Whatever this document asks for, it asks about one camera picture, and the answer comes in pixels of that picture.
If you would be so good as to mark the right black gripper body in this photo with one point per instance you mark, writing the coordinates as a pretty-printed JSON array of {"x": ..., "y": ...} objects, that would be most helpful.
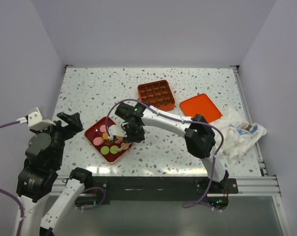
[{"x": 134, "y": 133}]

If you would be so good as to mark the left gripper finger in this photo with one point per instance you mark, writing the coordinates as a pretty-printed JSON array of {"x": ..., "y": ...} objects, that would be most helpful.
[
  {"x": 63, "y": 116},
  {"x": 74, "y": 122}
]

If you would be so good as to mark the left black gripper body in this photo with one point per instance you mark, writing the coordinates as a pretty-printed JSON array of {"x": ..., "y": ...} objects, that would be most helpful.
[{"x": 60, "y": 133}]

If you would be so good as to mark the green cookie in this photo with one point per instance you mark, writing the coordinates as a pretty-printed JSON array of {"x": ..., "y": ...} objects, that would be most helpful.
[
  {"x": 114, "y": 149},
  {"x": 105, "y": 150}
]

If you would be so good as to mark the pink cookie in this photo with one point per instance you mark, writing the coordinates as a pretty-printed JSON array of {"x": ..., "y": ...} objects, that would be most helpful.
[
  {"x": 98, "y": 141},
  {"x": 103, "y": 128}
]

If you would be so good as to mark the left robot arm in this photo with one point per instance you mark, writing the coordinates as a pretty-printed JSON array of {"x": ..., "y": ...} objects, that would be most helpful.
[{"x": 43, "y": 159}]

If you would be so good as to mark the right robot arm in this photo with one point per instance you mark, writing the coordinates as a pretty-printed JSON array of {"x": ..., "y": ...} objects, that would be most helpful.
[{"x": 202, "y": 139}]

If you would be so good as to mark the red cookie tray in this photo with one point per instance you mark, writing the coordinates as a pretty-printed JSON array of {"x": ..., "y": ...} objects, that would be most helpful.
[{"x": 93, "y": 132}]

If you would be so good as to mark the orange flower cookie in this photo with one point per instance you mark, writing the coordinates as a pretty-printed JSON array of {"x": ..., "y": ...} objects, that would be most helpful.
[{"x": 105, "y": 136}]

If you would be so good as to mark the orange compartment cookie box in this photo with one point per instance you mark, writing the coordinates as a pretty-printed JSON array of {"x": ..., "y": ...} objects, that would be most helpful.
[{"x": 157, "y": 94}]

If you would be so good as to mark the orange box lid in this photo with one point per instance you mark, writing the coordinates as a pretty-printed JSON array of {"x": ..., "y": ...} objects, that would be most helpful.
[{"x": 202, "y": 105}]

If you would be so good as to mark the white crumpled plastic bag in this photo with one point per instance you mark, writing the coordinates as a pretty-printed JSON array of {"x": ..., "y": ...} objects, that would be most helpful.
[{"x": 239, "y": 135}]

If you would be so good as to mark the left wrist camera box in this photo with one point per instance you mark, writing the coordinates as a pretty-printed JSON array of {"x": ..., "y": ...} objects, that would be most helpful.
[{"x": 38, "y": 122}]

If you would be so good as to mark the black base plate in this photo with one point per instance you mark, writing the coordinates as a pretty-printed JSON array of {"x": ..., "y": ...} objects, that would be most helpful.
[{"x": 143, "y": 189}]

